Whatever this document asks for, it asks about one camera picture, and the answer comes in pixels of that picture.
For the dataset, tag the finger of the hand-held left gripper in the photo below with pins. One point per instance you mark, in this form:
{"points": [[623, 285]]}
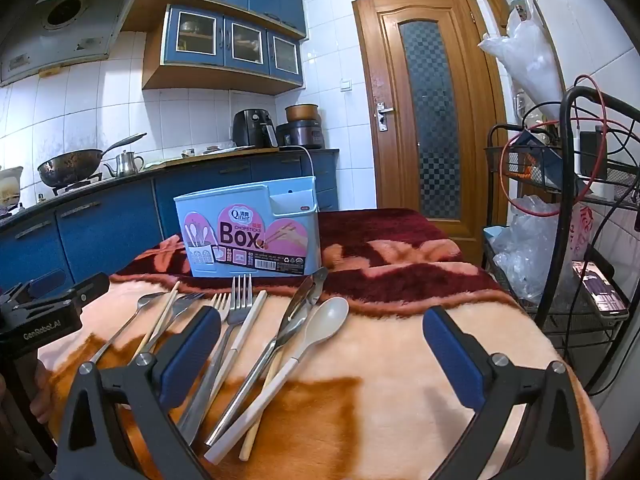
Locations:
{"points": [[47, 281], [85, 287]]}

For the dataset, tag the black air fryer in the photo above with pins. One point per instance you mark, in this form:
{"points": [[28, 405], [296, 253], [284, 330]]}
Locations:
{"points": [[250, 127]]}

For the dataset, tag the large steel fork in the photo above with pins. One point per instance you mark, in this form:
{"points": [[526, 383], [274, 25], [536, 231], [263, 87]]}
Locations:
{"points": [[240, 312]]}

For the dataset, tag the range hood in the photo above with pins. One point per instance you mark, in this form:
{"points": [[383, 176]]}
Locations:
{"points": [[65, 35]]}

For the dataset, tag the gas stove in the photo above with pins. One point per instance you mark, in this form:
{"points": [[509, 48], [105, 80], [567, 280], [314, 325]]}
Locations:
{"points": [[75, 186]]}

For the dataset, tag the light blue plastic tray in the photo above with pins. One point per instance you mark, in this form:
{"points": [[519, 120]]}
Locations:
{"points": [[495, 235]]}

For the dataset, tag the white pot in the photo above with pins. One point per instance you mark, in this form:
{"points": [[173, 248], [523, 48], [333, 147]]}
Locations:
{"points": [[10, 185]]}

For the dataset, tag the beige fork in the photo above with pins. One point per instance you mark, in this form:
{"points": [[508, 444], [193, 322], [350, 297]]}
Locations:
{"points": [[221, 310]]}

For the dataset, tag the rice cooker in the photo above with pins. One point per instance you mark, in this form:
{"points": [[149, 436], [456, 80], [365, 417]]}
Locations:
{"points": [[300, 135]]}

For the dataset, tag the glass-door wall cabinet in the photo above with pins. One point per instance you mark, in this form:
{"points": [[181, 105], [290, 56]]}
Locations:
{"points": [[220, 35]]}

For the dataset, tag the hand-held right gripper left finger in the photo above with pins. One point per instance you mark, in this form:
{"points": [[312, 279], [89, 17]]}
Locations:
{"points": [[192, 355]]}

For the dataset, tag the blue base cabinets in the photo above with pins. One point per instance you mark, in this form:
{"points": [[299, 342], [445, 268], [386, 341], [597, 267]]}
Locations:
{"points": [[100, 220]]}

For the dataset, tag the wooden chopstick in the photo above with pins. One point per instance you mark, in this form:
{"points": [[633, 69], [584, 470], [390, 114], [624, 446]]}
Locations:
{"points": [[160, 317], [247, 440]]}

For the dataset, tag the white light switch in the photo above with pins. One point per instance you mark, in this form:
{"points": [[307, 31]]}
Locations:
{"points": [[345, 85]]}

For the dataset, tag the clear plastic bags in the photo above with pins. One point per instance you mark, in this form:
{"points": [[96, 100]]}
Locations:
{"points": [[530, 250]]}

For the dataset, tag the white chopstick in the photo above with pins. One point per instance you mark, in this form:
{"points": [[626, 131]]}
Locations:
{"points": [[247, 327]]}

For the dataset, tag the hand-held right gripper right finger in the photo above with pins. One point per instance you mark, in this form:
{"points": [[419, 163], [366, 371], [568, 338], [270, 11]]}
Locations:
{"points": [[450, 357]]}

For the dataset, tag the black power adapter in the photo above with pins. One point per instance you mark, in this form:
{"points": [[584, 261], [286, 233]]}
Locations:
{"points": [[595, 155]]}

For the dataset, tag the light blue chopsticks box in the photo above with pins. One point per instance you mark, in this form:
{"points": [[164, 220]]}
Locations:
{"points": [[240, 240]]}

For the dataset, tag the pink plastic bag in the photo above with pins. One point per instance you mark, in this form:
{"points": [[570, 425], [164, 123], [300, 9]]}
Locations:
{"points": [[582, 230]]}

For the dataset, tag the brown pot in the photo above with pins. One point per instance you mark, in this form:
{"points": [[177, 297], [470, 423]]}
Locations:
{"points": [[302, 112]]}

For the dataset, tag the blue carton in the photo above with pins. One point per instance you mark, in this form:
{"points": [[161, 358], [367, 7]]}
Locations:
{"points": [[545, 160]]}

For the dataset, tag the printed plush blanket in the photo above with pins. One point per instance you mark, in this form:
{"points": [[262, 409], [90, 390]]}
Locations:
{"points": [[390, 410]]}

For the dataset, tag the person's left hand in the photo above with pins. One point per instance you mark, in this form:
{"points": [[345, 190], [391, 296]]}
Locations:
{"points": [[41, 385]]}

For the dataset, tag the black wok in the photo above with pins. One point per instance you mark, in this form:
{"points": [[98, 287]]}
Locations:
{"points": [[70, 165]]}

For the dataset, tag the steel kettle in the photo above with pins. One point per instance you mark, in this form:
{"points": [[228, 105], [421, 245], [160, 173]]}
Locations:
{"points": [[127, 164]]}

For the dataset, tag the steel spoon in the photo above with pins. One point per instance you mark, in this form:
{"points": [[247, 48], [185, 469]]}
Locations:
{"points": [[150, 301]]}

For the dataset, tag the white plastic bag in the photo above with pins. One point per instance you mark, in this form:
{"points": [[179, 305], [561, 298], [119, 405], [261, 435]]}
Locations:
{"points": [[525, 60]]}

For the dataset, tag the wooden door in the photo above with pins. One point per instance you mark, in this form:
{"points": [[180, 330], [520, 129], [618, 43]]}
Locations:
{"points": [[390, 160]]}

